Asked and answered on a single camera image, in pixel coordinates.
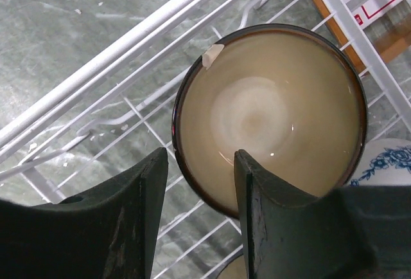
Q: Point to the wooden slatted shelf rack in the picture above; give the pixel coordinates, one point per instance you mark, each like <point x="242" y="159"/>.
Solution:
<point x="373" y="48"/>

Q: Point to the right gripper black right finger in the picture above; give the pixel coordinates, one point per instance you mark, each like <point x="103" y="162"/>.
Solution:
<point x="288" y="233"/>

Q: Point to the blue patterned white bowl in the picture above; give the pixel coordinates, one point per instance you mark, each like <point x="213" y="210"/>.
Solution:
<point x="384" y="162"/>

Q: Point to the dark bowl beige inside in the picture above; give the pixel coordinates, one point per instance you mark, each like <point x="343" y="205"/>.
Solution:
<point x="284" y="94"/>

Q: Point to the white wire dish rack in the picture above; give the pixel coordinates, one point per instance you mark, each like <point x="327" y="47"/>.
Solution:
<point x="127" y="115"/>

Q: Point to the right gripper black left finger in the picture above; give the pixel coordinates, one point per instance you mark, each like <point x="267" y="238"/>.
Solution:
<point x="107" y="231"/>

